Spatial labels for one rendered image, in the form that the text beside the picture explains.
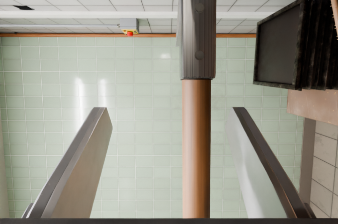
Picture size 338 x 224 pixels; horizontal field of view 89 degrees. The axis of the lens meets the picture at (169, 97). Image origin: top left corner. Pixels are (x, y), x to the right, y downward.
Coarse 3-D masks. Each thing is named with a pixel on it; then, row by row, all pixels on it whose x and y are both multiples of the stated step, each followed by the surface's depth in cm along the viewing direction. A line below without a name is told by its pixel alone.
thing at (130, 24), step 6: (120, 18) 102; (126, 18) 102; (132, 18) 102; (120, 24) 102; (126, 24) 102; (132, 24) 102; (138, 24) 109; (126, 30) 104; (132, 30) 104; (138, 30) 109
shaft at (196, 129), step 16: (192, 80) 16; (208, 80) 17; (192, 96) 17; (208, 96) 17; (192, 112) 17; (208, 112) 17; (192, 128) 17; (208, 128) 17; (192, 144) 17; (208, 144) 17; (192, 160) 17; (208, 160) 18; (192, 176) 17; (208, 176) 18; (192, 192) 17; (208, 192) 18; (192, 208) 18; (208, 208) 18
